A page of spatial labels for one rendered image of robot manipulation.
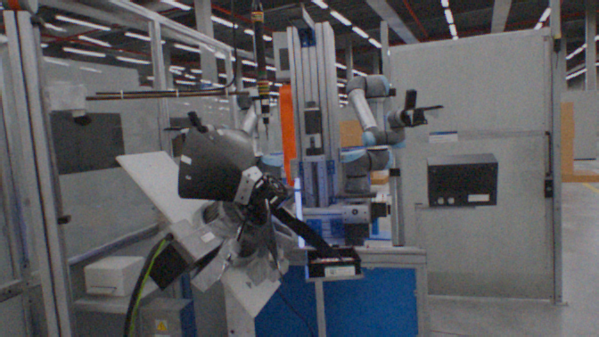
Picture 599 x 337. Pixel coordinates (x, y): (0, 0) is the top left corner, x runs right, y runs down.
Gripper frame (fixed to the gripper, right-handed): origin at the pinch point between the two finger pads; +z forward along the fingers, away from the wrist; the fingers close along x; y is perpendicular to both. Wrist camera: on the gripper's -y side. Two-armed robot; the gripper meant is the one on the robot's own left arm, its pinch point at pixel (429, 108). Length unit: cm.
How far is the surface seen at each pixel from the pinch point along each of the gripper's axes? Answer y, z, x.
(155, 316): 48, 15, 122
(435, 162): 21.7, 7.9, 5.9
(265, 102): -15, 9, 69
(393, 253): 59, -4, 26
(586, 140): 217, -731, -914
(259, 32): -39, 9, 66
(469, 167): 25.2, 15.6, -3.7
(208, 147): -4, 28, 92
